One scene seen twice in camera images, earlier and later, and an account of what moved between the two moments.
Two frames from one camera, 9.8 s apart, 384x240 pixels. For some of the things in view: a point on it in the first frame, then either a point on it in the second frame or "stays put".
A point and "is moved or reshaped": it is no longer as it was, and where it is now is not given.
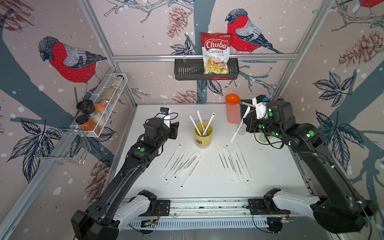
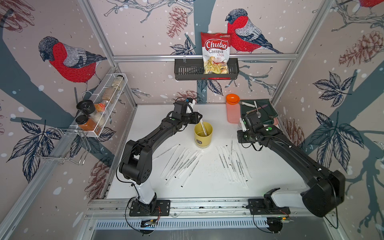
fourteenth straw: (191, 171) stays put
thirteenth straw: (240, 124) is moved or reshaped
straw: (223, 160) stays put
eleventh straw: (245, 163) stays put
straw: (179, 175) stays put
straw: (234, 163) stays put
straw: (232, 164) stays put
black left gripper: (173, 129) to (195, 120)
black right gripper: (250, 125) to (239, 135)
